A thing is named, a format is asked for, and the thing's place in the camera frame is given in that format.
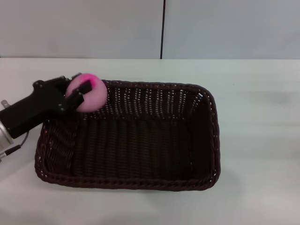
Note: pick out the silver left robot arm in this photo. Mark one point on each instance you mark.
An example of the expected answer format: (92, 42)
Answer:
(4, 138)

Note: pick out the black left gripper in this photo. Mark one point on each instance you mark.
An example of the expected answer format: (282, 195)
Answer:
(35, 110)

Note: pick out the black wall panel strip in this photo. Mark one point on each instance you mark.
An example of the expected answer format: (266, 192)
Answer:
(162, 30)

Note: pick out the dark brown woven basket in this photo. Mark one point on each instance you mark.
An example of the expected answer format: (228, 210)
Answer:
(140, 150)

